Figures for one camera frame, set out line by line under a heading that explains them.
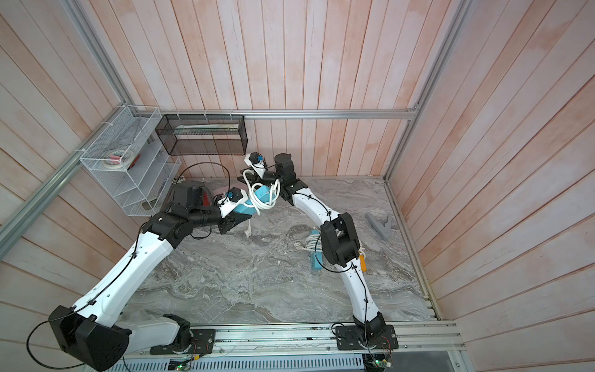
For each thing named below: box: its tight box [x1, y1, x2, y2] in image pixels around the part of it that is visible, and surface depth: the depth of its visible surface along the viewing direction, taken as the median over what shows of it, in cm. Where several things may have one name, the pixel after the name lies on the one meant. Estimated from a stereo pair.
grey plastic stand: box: [364, 212, 393, 240], surface depth 102 cm
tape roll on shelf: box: [102, 149, 129, 170], surface depth 74 cm
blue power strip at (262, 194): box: [233, 185, 271, 215], surface depth 66 cm
